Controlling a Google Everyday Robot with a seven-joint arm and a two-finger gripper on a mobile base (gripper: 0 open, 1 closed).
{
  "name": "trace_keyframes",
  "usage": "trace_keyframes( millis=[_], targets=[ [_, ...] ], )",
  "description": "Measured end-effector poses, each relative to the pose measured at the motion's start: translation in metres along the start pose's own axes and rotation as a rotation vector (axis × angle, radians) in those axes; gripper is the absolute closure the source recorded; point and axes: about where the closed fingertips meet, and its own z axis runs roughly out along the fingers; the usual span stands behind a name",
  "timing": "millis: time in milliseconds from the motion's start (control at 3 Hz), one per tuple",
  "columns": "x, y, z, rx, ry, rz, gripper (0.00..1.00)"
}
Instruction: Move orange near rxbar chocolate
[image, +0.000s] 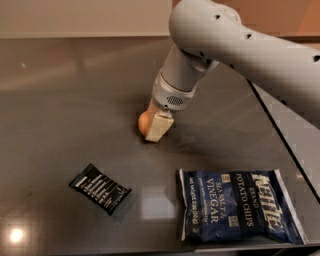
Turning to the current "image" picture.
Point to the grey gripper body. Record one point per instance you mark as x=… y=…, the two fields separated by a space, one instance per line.
x=168 y=95

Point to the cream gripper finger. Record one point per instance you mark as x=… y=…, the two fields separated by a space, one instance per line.
x=158 y=123
x=153 y=107

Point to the orange fruit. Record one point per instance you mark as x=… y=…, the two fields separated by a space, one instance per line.
x=143 y=122

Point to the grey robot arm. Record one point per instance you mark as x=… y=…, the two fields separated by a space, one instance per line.
x=205 y=34

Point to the black rxbar chocolate wrapper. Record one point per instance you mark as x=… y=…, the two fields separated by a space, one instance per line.
x=100 y=188

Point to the blue kettle chips bag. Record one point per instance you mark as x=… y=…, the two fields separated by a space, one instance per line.
x=236 y=205

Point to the grey side table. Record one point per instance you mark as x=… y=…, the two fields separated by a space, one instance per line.
x=301 y=139

